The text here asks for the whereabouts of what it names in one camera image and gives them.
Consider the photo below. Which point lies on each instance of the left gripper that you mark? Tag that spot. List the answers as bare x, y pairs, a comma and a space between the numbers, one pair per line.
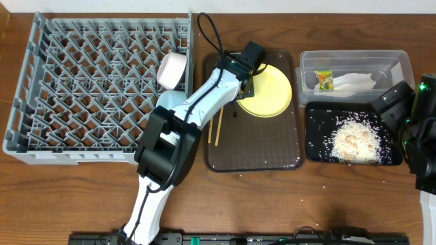
247, 90

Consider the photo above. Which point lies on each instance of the yellow plate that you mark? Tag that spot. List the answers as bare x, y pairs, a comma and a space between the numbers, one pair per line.
272, 93

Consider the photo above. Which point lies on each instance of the blue bowl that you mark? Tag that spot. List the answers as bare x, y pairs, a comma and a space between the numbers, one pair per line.
170, 99

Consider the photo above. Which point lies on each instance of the white pink bowl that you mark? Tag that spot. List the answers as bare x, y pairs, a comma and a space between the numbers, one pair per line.
171, 70

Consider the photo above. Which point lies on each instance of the yellow green snack wrapper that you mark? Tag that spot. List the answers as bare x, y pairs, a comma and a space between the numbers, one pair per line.
325, 79

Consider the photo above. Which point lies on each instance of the white paper napkin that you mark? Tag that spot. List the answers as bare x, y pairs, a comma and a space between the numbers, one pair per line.
354, 82

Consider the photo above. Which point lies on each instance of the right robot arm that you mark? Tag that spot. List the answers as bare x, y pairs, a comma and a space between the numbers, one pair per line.
410, 117

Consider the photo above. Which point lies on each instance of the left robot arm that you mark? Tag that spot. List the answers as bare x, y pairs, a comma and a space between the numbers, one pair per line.
170, 141

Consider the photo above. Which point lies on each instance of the black waste tray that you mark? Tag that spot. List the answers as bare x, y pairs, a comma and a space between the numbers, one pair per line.
320, 119

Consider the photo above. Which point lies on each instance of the rice and peanut waste pile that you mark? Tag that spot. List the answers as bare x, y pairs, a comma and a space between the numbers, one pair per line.
355, 140

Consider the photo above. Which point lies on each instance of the brown serving tray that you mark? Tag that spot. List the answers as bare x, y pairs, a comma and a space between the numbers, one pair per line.
250, 143

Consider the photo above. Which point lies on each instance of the clear plastic bin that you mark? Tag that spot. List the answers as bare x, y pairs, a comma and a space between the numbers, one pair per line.
387, 68

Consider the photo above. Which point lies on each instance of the grey dish rack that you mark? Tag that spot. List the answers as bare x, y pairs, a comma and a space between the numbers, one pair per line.
87, 87

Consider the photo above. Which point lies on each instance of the black rail at table edge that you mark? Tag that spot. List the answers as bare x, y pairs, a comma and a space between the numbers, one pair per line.
338, 235

